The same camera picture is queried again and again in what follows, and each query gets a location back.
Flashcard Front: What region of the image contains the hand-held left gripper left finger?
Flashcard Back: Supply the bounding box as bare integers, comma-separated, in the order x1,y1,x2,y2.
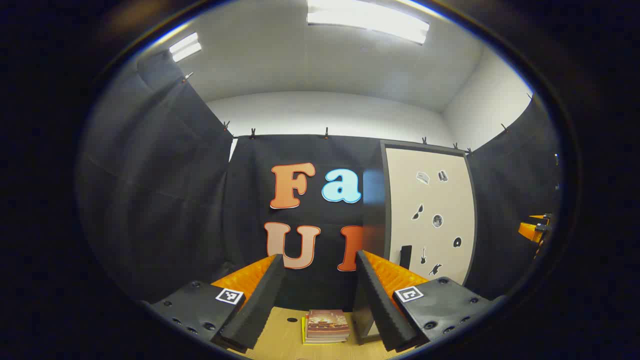
149,253,287,352

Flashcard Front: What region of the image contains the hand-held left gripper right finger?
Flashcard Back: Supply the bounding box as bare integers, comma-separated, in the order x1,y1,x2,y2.
355,249,504,353

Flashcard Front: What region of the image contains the white cabinet door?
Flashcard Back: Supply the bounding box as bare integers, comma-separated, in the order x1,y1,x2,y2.
384,146,476,287

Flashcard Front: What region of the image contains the black backdrop cloth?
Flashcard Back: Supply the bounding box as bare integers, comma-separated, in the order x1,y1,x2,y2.
77,50,563,312

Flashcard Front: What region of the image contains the small ceiling light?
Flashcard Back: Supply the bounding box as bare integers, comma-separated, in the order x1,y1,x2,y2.
169,32,203,63

